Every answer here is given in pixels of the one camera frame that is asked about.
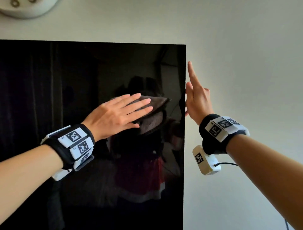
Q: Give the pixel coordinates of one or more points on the right wrist marker band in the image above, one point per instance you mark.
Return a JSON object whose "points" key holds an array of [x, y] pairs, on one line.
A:
{"points": [[215, 130]]}

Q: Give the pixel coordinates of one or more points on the person's right hand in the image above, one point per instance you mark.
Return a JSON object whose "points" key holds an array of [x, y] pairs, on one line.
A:
{"points": [[200, 104]]}

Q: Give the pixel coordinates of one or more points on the left wrist marker band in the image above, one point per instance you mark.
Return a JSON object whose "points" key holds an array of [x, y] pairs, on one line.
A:
{"points": [[75, 137]]}

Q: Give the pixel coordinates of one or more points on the wrist marker band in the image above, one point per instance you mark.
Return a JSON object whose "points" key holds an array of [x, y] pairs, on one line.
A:
{"points": [[215, 130], [75, 137]]}

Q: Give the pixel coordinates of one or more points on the person's right forearm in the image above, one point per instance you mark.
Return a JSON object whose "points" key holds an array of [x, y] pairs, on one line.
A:
{"points": [[272, 173]]}

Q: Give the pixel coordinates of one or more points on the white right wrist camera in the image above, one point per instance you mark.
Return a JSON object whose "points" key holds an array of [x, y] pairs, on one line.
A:
{"points": [[206, 163]]}

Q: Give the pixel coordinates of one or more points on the person's left forearm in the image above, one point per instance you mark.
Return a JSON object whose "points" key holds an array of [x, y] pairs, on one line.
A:
{"points": [[28, 175]]}

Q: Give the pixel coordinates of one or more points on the white round wall clock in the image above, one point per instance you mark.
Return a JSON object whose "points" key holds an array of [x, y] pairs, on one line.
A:
{"points": [[28, 10]]}

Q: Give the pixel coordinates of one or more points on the black wall-mounted television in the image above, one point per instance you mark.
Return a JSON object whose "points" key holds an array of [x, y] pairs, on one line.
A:
{"points": [[47, 83]]}

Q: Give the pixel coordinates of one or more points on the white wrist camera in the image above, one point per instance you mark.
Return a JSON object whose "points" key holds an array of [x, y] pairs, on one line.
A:
{"points": [[206, 163], [61, 174]]}

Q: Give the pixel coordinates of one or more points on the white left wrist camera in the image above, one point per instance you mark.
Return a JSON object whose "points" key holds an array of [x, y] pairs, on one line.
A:
{"points": [[61, 174]]}

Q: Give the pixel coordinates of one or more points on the grey cloth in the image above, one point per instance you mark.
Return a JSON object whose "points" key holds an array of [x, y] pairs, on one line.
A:
{"points": [[156, 104]]}

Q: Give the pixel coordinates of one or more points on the person's left hand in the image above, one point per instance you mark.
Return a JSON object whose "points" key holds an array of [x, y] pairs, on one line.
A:
{"points": [[109, 118]]}

